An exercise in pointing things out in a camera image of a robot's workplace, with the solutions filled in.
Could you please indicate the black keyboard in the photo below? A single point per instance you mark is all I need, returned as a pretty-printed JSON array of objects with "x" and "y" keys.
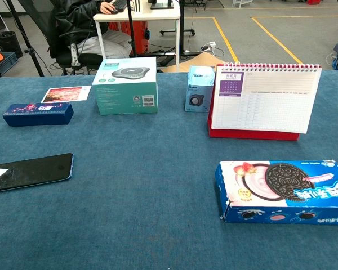
[{"x": 119, "y": 5}]

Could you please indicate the black waste bin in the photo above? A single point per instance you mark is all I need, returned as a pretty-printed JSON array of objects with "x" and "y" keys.
[{"x": 8, "y": 42}]

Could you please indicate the black rolling stand base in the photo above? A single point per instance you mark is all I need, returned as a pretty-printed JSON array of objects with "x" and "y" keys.
[{"x": 176, "y": 31}]

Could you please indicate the light blue smartphone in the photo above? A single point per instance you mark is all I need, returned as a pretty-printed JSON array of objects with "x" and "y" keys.
[{"x": 31, "y": 171}]

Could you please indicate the black office chair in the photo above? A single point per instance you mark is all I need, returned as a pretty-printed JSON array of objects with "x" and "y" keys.
[{"x": 70, "y": 59}]

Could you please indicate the dark blue long box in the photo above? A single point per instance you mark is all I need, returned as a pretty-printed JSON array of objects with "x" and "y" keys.
[{"x": 38, "y": 114}]

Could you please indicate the blue Oreo cookie box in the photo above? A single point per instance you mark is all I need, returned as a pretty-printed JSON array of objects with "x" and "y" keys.
[{"x": 281, "y": 191}]

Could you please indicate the black computer mouse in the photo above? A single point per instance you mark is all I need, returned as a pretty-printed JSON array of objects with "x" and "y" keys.
[{"x": 113, "y": 11}]

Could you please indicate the red photo postcard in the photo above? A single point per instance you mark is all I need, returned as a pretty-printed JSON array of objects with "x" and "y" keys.
[{"x": 64, "y": 93}]

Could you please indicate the small light blue speaker box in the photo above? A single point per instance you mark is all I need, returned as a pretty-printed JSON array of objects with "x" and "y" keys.
[{"x": 198, "y": 90}]

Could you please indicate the blue plastic crate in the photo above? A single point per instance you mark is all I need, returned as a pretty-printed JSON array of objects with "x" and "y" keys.
[{"x": 6, "y": 63}]

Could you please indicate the black tripod stand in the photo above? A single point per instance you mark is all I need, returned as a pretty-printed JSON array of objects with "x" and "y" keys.
[{"x": 24, "y": 36}]

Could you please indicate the seated person in black jacket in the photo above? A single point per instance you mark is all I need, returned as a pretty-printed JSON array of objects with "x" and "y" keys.
[{"x": 81, "y": 25}]

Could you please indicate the red spiral desk calendar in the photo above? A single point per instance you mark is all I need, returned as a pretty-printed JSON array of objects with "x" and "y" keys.
[{"x": 264, "y": 104}]

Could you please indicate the white power strip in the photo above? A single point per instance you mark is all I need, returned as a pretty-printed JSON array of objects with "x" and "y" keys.
[{"x": 211, "y": 45}]

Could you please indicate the cardboard sheet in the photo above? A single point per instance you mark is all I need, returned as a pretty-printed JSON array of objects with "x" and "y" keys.
[{"x": 197, "y": 62}]

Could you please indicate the teal speakerphone box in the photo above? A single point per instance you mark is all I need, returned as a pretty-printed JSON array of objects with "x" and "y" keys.
[{"x": 126, "y": 87}]

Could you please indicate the white desk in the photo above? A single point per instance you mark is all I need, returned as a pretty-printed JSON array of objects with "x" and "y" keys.
[{"x": 146, "y": 14}]

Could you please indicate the red cabinet under desk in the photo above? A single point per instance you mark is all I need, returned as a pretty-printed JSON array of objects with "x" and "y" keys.
[{"x": 135, "y": 38}]

